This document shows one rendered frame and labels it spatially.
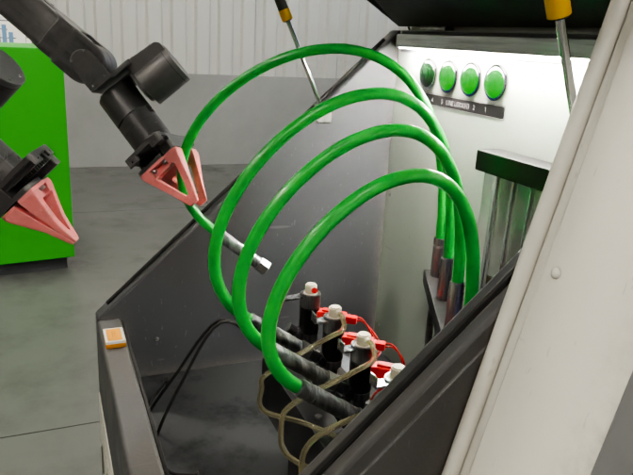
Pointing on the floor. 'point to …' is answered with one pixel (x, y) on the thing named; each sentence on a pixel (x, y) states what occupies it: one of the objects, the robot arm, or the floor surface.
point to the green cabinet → (31, 106)
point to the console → (565, 293)
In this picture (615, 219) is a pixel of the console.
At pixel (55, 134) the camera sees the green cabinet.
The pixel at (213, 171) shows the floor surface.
